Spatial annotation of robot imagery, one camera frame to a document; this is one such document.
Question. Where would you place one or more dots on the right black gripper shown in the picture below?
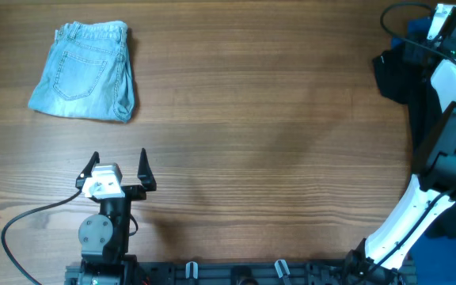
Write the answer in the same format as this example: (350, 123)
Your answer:
(412, 52)

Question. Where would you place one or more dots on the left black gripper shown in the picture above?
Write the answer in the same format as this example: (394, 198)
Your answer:
(136, 192)

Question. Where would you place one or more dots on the black shorts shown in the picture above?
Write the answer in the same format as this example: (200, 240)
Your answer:
(406, 84)

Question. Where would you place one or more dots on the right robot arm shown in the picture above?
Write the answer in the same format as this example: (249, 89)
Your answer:
(432, 185)

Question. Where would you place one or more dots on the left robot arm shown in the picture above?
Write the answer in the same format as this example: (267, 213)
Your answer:
(104, 237)

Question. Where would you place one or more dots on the folded light blue jeans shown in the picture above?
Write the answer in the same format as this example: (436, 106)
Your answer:
(87, 74)

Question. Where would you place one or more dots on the blue garment pile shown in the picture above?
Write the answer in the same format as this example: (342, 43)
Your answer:
(435, 257)

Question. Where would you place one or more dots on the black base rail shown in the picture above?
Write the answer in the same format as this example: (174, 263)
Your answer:
(278, 272)

